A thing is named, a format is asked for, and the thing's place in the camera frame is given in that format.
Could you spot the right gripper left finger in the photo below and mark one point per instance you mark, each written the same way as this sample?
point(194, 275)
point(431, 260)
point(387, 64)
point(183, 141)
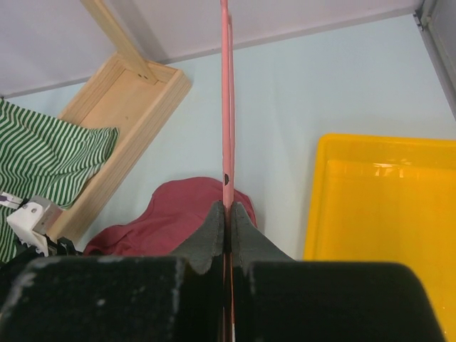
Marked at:
point(177, 297)

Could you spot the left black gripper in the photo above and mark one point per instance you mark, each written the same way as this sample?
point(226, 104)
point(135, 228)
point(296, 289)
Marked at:
point(28, 252)

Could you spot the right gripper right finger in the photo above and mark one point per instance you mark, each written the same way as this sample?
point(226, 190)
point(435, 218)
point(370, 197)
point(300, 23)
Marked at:
point(277, 298)

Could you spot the red tank top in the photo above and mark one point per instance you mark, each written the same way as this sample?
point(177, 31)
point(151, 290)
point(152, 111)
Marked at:
point(176, 210)

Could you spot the pink wire hanger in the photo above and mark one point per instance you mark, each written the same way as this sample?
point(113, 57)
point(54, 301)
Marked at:
point(228, 137)

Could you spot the green striped garment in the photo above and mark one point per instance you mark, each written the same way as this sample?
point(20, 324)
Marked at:
point(47, 157)

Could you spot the yellow plastic tray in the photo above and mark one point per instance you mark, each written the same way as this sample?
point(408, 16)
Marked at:
point(378, 198)

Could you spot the wooden clothes rack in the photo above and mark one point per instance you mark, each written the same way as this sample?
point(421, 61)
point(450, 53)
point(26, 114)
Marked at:
point(127, 92)

